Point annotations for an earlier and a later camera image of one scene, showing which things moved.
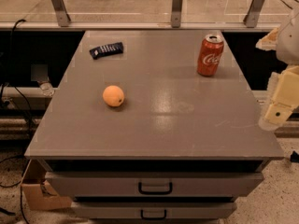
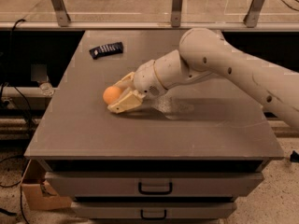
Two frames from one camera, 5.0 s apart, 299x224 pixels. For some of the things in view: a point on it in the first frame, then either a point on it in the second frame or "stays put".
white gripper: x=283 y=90 → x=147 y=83
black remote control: x=106 y=50 stays put
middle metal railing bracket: x=177 y=7 stays put
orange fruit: x=113 y=96 stays put
